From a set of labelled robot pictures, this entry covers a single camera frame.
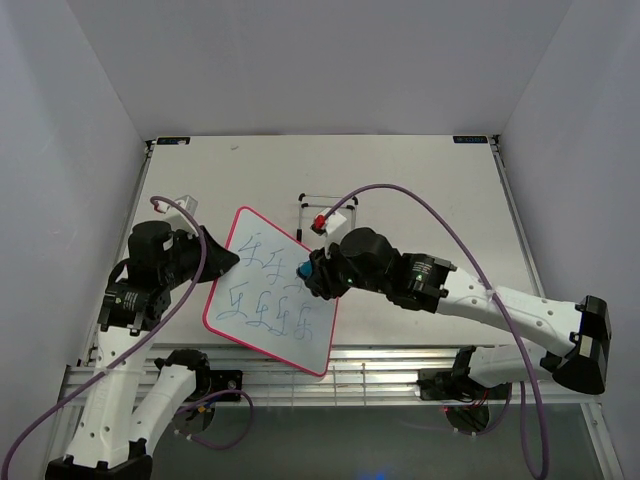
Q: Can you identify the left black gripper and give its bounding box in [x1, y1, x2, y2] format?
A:
[161, 224, 240, 288]

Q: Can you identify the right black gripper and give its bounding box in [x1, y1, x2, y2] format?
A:
[305, 235, 387, 301]

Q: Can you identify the blue whiteboard eraser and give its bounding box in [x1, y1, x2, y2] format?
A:
[296, 260, 313, 280]

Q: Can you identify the pink framed whiteboard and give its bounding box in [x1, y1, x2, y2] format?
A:
[203, 206, 338, 377]

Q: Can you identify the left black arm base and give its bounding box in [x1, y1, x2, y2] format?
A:
[207, 369, 243, 402]

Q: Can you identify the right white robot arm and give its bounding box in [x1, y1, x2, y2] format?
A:
[297, 227, 612, 399]

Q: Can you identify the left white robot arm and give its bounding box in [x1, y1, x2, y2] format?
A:
[45, 221, 239, 479]

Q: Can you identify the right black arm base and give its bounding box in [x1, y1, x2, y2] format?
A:
[416, 369, 510, 403]

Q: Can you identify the black metal whiteboard stand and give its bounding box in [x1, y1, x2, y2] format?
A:
[295, 193, 359, 243]

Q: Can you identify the left blue table label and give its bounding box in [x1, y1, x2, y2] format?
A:
[156, 137, 191, 146]

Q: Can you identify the blue table label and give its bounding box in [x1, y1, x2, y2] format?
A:
[156, 137, 191, 146]
[452, 135, 489, 144]

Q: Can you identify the right blue table label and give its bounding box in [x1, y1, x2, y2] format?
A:
[452, 135, 489, 144]

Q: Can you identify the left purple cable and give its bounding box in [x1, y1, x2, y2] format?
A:
[0, 195, 254, 467]

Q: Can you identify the purple cable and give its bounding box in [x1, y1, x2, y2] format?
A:
[324, 184, 551, 480]
[0, 195, 254, 467]

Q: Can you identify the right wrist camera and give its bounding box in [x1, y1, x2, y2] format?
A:
[311, 208, 350, 244]

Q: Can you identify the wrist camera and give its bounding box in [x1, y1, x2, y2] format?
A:
[311, 208, 350, 244]
[153, 195, 198, 235]

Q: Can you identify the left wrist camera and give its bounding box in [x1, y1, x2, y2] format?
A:
[153, 195, 198, 235]

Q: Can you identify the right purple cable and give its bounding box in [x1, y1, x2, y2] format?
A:
[324, 184, 551, 480]

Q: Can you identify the aluminium frame rail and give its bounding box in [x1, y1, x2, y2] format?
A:
[55, 344, 601, 409]

